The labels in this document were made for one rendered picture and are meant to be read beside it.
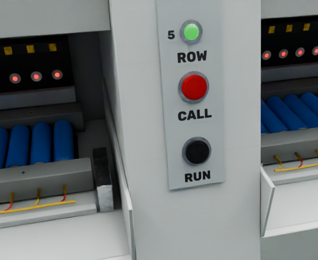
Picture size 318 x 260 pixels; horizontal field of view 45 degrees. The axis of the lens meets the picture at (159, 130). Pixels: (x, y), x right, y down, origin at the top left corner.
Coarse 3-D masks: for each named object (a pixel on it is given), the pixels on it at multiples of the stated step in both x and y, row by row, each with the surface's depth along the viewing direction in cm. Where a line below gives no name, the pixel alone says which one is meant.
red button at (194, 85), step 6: (186, 78) 24; (192, 78) 24; (198, 78) 24; (186, 84) 24; (192, 84) 24; (198, 84) 24; (204, 84) 24; (186, 90) 24; (192, 90) 24; (198, 90) 24; (204, 90) 24; (186, 96) 24; (192, 96) 24; (198, 96) 24
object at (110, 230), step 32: (0, 96) 38; (32, 96) 39; (64, 96) 40; (96, 128) 40; (96, 160) 31; (96, 192) 32; (128, 192) 25; (32, 224) 29; (64, 224) 29; (96, 224) 29; (128, 224) 26; (0, 256) 27; (32, 256) 27; (64, 256) 27; (96, 256) 27; (128, 256) 27
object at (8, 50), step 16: (0, 48) 36; (16, 48) 36; (32, 48) 36; (48, 48) 37; (64, 48) 37; (0, 64) 37; (16, 64) 37; (32, 64) 38; (48, 64) 38; (64, 64) 38; (0, 80) 38; (32, 80) 39; (48, 80) 39; (64, 80) 39
